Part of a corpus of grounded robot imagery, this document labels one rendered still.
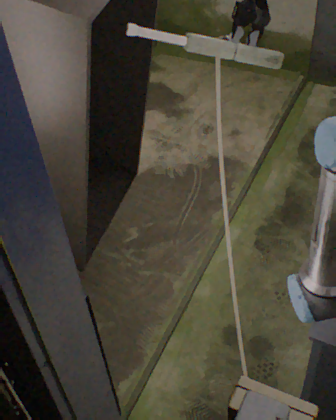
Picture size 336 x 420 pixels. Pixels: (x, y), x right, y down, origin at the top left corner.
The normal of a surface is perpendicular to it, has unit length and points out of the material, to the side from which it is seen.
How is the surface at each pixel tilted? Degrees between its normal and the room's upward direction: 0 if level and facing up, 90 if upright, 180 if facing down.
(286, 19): 90
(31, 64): 91
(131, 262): 0
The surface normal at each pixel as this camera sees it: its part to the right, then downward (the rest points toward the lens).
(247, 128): -0.07, -0.69
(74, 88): -0.35, 0.70
